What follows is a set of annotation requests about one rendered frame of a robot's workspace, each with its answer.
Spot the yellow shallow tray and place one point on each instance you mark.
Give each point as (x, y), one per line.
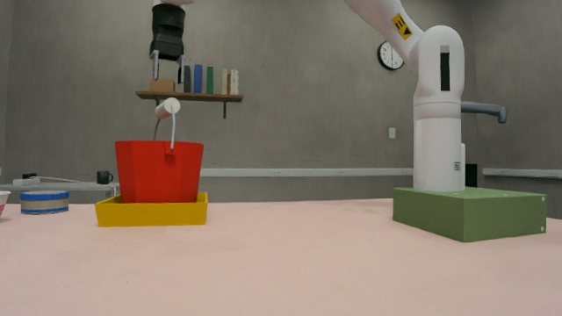
(111, 213)

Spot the red pail with white handle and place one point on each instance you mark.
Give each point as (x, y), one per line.
(159, 171)

